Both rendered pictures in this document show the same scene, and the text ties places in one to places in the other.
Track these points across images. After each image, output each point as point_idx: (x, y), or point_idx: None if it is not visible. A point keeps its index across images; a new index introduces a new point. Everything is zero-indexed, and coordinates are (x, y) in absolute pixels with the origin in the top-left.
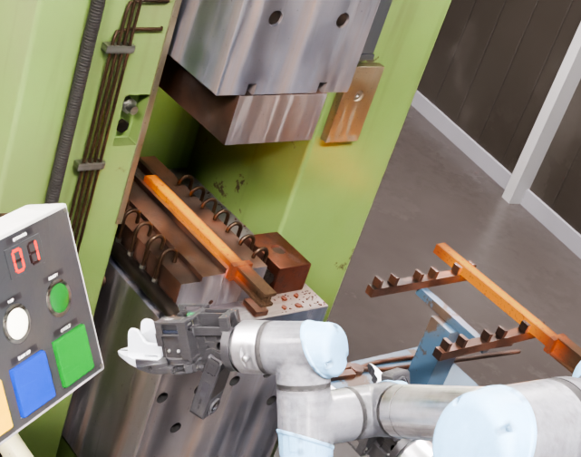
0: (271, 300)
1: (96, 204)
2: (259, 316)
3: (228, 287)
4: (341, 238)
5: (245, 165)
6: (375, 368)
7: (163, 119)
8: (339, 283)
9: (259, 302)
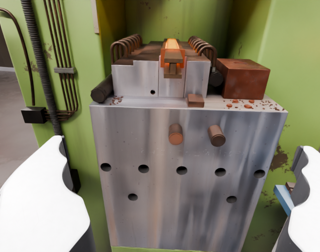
0: (220, 101)
1: (72, 11)
2: (193, 106)
3: (168, 79)
4: None
5: (242, 34)
6: (315, 156)
7: (202, 25)
8: None
9: (164, 72)
